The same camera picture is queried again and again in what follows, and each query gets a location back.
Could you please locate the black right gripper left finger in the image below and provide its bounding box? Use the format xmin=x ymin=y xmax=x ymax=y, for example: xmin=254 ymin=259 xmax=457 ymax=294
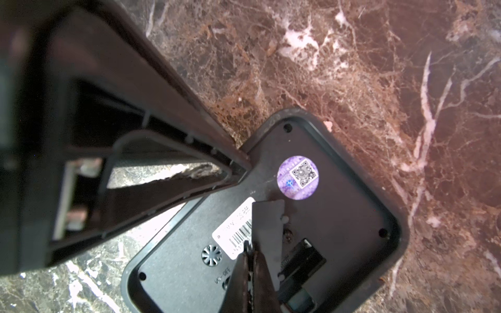
xmin=219 ymin=241 xmax=251 ymax=313

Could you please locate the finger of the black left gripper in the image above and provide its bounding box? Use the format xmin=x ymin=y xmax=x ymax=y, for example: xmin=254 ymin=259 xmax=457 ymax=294
xmin=1 ymin=1 xmax=252 ymax=275

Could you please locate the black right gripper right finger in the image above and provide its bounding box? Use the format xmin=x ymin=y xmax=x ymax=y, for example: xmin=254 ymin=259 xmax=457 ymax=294
xmin=253 ymin=250 xmax=281 ymax=313

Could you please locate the yellow square alarm clock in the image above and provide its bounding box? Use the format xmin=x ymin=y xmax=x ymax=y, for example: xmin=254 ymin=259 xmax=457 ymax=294
xmin=121 ymin=109 xmax=409 ymax=312

